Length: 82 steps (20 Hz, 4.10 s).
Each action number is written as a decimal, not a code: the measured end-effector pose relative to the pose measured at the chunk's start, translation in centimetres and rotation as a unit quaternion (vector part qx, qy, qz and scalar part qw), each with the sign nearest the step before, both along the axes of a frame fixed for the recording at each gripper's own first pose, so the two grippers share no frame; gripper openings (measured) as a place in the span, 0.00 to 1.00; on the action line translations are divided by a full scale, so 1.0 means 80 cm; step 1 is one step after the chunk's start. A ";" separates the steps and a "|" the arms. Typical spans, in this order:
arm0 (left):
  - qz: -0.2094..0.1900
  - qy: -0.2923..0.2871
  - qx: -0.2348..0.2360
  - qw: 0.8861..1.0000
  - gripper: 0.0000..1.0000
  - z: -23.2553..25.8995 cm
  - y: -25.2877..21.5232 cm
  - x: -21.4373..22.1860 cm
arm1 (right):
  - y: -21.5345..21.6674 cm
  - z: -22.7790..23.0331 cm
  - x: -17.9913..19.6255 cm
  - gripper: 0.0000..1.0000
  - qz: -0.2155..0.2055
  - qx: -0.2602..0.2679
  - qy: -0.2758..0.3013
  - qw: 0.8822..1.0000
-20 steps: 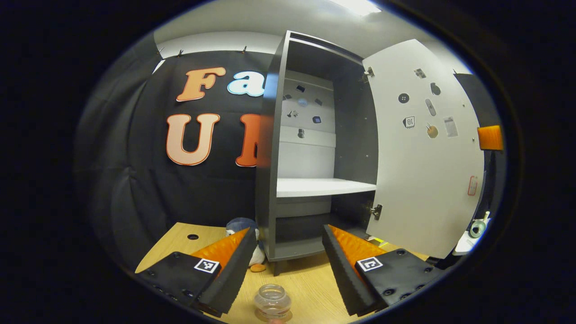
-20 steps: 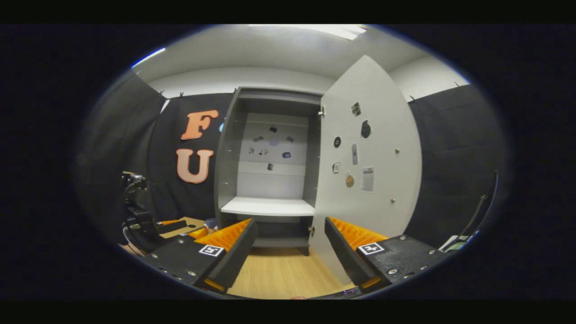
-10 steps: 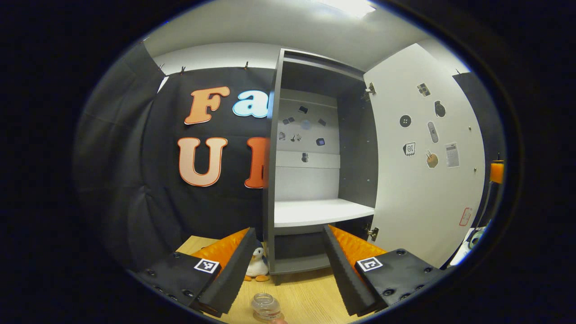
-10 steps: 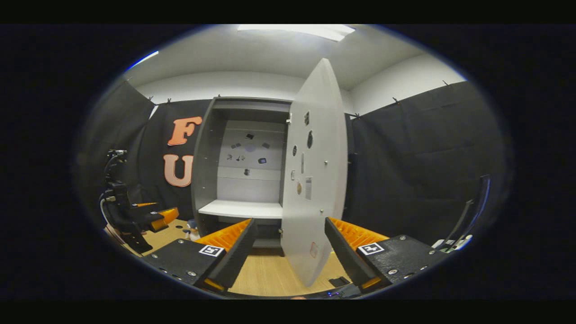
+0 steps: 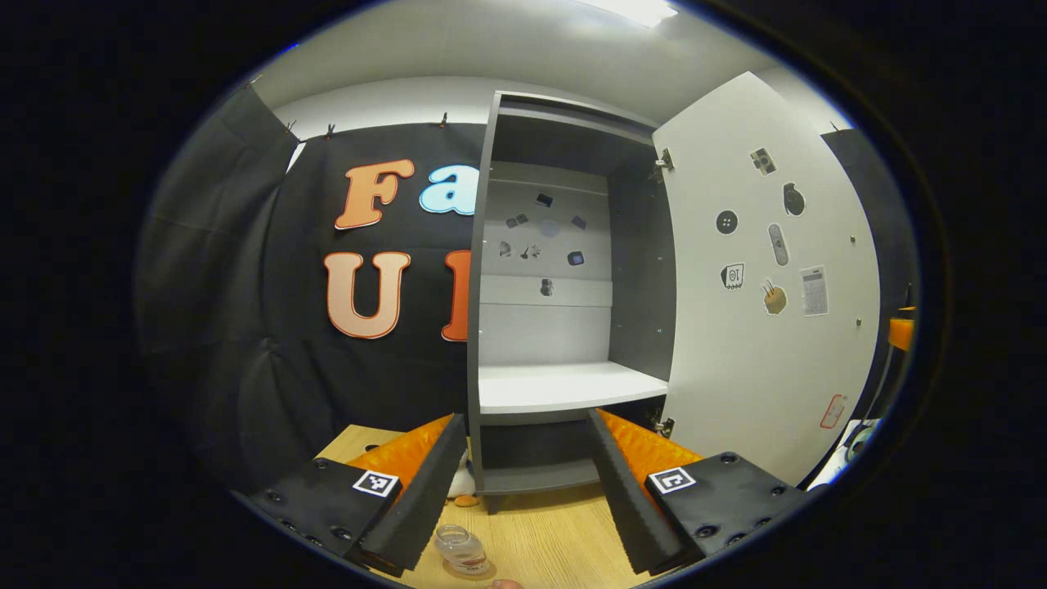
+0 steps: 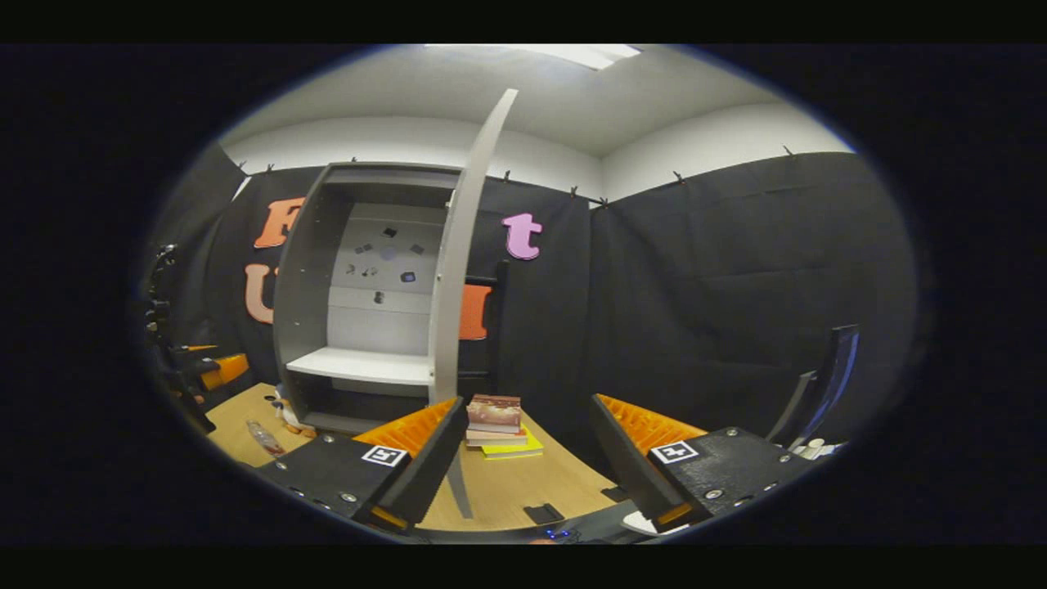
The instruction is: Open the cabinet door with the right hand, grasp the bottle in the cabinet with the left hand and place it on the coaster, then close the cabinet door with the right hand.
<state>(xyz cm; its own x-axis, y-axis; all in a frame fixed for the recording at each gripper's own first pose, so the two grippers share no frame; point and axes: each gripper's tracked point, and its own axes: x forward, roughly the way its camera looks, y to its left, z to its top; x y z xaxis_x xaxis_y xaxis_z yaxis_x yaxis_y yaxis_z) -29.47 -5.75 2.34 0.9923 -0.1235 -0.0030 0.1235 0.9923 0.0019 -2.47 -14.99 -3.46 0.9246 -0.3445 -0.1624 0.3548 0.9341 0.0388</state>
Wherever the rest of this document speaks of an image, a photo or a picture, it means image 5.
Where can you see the clear bottle with red label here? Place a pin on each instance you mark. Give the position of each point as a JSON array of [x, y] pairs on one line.
[[463, 552]]

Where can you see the teal round object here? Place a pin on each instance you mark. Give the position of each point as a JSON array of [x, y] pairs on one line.
[[859, 442]]

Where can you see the small white orange toy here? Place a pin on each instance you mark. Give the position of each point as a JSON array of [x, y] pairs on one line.
[[462, 484]]

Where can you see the white cabinet shelf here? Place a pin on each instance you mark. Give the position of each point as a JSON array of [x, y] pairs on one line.
[[556, 388]]

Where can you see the white cabinet door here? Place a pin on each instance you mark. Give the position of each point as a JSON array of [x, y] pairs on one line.
[[720, 376]]

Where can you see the white surface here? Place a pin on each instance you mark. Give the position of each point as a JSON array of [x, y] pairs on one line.
[[830, 474]]

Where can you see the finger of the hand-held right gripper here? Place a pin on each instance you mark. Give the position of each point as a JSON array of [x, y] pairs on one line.
[[901, 331]]

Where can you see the black backdrop cloth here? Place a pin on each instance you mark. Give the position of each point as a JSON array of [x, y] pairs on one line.
[[245, 286]]

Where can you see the metal cabinet hinge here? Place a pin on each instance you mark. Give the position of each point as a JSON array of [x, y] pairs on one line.
[[663, 164], [665, 426]]

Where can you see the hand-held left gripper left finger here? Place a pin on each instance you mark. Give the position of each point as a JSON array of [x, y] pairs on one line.
[[429, 491]]

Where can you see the grey cabinet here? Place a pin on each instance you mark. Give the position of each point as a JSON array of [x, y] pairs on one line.
[[642, 286]]

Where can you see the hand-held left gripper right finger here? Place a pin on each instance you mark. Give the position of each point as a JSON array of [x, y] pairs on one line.
[[626, 499]]

